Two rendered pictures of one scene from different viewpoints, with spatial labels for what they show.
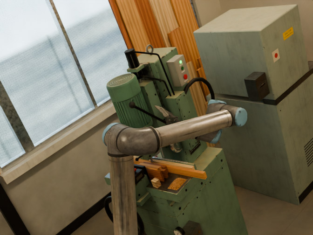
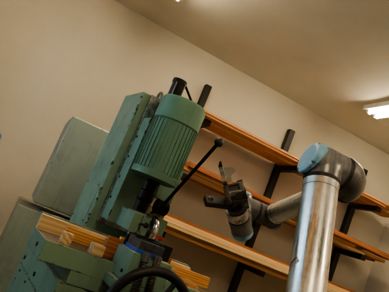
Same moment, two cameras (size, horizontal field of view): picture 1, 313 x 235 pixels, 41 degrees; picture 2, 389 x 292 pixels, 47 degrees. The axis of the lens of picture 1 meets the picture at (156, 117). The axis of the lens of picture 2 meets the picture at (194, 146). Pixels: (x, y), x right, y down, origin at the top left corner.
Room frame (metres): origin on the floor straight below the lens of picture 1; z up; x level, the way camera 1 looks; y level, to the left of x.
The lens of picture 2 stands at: (1.69, 1.65, 1.08)
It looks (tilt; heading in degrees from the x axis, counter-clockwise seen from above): 10 degrees up; 286
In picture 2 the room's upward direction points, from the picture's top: 22 degrees clockwise
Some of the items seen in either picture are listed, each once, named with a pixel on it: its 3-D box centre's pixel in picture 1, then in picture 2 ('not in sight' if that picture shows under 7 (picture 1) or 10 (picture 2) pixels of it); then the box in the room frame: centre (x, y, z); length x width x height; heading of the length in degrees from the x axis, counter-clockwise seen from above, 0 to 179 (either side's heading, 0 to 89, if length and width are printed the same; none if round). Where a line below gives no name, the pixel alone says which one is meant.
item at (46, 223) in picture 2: (154, 163); (119, 249); (2.24, 0.10, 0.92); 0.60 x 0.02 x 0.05; 42
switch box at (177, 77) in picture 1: (178, 70); not in sight; (2.34, -0.22, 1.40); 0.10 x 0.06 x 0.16; 132
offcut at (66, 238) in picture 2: not in sight; (66, 238); (2.32, 0.37, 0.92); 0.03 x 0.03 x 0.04; 37
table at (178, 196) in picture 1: (145, 183); (125, 273); (2.16, 0.20, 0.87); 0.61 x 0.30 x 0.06; 42
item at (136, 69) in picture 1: (134, 63); (172, 99); (2.32, 0.01, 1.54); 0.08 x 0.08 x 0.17; 42
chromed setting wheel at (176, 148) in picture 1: (177, 142); (149, 230); (2.22, -0.06, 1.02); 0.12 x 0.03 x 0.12; 132
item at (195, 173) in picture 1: (164, 168); (142, 259); (2.16, 0.06, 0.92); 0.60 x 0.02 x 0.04; 42
